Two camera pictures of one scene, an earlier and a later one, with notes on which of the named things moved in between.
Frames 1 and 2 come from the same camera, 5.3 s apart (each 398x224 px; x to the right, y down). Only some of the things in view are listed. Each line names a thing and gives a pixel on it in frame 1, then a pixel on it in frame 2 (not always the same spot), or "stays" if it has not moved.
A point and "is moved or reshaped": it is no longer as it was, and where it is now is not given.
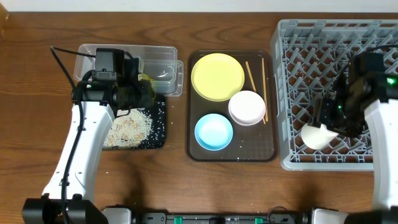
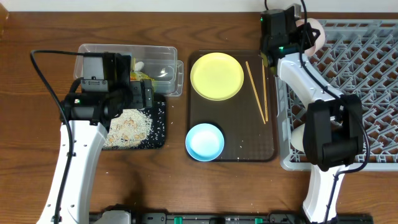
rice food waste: [129, 131] stays
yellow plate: [217, 77] stays
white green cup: [316, 137] is moved or reshaped
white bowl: [247, 108] -> [319, 41]
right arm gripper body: [325, 113] -> [306, 34]
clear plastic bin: [159, 63] stays
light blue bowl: [213, 132] -> [204, 141]
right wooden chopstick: [265, 89] stays
